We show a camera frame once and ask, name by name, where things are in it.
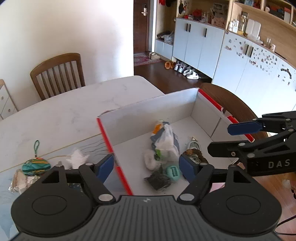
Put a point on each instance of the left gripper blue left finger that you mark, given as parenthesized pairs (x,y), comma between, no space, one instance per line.
(104,167)

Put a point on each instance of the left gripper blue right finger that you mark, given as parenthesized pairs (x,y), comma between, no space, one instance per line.
(188,168)

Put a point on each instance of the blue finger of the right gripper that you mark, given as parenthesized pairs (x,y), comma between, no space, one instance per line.
(223,149)
(245,128)

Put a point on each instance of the small teal round object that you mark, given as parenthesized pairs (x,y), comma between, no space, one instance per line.
(173,173)

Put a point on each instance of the brown hair scrunchie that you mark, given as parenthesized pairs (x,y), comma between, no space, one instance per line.
(196,156)

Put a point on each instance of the dark seaweed plastic packet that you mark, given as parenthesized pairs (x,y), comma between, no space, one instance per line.
(158,181)

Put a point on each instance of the white grey plastic bag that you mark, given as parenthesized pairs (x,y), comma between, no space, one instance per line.
(165,142)

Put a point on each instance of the white plush toy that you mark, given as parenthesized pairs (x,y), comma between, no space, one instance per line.
(152,160)

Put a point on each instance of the light blue gear device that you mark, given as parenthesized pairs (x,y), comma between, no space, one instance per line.
(193,144)

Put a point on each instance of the crumpled white tissue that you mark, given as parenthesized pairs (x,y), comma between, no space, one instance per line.
(76,159)

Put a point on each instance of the red white cardboard box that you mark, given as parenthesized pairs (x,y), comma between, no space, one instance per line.
(148,137)

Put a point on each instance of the teal striped pouch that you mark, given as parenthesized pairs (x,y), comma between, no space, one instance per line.
(36,165)

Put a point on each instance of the grey shoes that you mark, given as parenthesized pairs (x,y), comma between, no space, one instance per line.
(186,70)

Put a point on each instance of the silver foil packet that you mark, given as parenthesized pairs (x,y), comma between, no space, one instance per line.
(21,182)

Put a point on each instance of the orange slippers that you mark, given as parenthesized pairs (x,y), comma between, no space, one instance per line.
(170,65)

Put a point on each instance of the wooden chair behind table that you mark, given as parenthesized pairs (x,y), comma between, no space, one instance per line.
(58,75)

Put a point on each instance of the white drawer sideboard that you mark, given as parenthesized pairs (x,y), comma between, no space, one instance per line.
(7,105)

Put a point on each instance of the patterned door mat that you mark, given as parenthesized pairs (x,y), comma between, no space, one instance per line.
(145,58)

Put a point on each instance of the brown door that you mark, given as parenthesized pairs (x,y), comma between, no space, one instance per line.
(143,17)

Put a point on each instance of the large white wall cabinet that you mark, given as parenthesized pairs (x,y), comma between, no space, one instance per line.
(246,47)

